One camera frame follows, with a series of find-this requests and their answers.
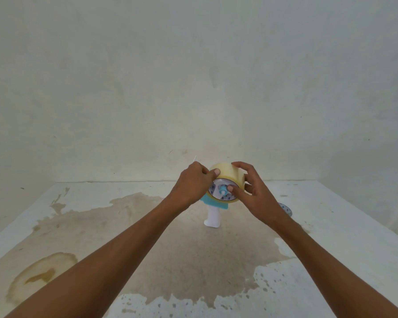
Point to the clear packing tape roll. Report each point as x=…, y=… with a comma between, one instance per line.
x=228, y=182

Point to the person's left thumb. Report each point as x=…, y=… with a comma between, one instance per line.
x=215, y=173

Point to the person's left forearm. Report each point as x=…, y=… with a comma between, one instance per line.
x=102, y=258

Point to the person's right forearm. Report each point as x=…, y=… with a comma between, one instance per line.
x=331, y=271

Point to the person's right middle finger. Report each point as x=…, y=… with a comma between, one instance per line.
x=248, y=187

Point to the empty tape roll core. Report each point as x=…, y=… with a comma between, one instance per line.
x=285, y=209

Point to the blue white tape dispenser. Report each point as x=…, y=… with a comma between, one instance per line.
x=215, y=210

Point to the person's right hand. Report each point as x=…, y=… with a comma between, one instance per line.
x=260, y=198

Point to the person's right thumb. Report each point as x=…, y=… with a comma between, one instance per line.
x=237, y=192

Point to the person's left hand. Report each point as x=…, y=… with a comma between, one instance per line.
x=189, y=185

